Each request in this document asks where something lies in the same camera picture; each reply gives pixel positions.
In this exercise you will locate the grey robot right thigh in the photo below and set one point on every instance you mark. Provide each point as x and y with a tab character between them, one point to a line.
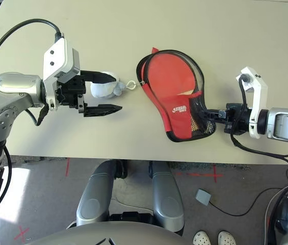
166	196

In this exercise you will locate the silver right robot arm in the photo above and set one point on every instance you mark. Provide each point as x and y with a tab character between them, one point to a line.
284	122

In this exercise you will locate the grey foot pedal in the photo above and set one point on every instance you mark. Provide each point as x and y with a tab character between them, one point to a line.
203	197

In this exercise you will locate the dark grey floor mat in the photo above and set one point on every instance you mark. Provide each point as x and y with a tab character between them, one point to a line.
210	166

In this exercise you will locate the grey robot torso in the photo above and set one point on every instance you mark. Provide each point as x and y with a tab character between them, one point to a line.
103	234

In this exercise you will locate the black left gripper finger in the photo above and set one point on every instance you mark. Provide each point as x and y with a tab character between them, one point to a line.
100	111
98	76

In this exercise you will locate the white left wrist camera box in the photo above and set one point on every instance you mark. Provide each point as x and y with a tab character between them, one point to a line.
57	61

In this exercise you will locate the white perforated clog shoe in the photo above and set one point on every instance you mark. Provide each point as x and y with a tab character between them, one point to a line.
202	238
226	238

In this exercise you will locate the grey robot left thigh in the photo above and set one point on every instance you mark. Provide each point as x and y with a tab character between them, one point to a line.
98	196

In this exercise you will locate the black red paddle case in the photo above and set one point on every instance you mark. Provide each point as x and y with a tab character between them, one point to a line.
169	122

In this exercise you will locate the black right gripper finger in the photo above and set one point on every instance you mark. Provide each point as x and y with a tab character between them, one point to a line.
212	114

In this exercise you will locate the red ping-pong paddle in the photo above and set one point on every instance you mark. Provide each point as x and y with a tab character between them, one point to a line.
169	74

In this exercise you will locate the grey robot thigh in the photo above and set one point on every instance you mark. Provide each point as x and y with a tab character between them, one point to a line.
166	196
98	196

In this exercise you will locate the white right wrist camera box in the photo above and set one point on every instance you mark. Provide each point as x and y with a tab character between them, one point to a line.
257	102

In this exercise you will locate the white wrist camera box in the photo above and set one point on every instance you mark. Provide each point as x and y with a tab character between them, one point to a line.
57	61
257	102

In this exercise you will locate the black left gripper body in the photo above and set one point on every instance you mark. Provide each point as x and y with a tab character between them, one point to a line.
71	93

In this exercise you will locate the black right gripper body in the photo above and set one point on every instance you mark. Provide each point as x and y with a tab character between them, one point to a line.
235	114

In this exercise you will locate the red tape cross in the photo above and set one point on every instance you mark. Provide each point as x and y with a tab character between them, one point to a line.
215	174

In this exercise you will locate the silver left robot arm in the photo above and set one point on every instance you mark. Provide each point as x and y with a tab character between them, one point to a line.
11	86

